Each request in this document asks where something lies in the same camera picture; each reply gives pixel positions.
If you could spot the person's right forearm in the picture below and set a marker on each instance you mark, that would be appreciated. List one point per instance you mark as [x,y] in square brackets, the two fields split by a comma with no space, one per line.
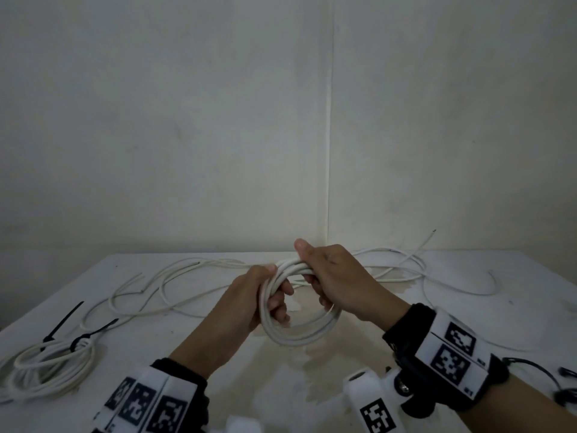
[518,405]

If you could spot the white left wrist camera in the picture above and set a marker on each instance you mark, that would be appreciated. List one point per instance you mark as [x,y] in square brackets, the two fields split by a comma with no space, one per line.
[241,426]

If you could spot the person's left hand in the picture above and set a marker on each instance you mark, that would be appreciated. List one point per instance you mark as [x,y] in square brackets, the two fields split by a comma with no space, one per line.
[245,302]

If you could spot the bunch of black zip ties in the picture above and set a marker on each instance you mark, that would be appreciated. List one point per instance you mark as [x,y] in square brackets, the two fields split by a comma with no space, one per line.
[532,362]

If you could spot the black plastic zip tie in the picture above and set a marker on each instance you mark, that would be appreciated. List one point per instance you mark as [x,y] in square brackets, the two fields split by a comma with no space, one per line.
[101,328]
[65,317]

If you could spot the person's left forearm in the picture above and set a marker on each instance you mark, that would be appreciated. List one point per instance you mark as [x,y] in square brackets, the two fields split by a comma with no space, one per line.
[203,347]

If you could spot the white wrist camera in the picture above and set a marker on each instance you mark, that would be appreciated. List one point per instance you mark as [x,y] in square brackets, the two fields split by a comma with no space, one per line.
[241,426]
[356,387]

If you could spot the person's right hand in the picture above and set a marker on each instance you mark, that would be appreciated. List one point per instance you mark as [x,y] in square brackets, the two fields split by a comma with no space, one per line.
[351,284]

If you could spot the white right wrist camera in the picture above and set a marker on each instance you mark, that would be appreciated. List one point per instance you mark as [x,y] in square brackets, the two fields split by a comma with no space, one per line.
[356,387]

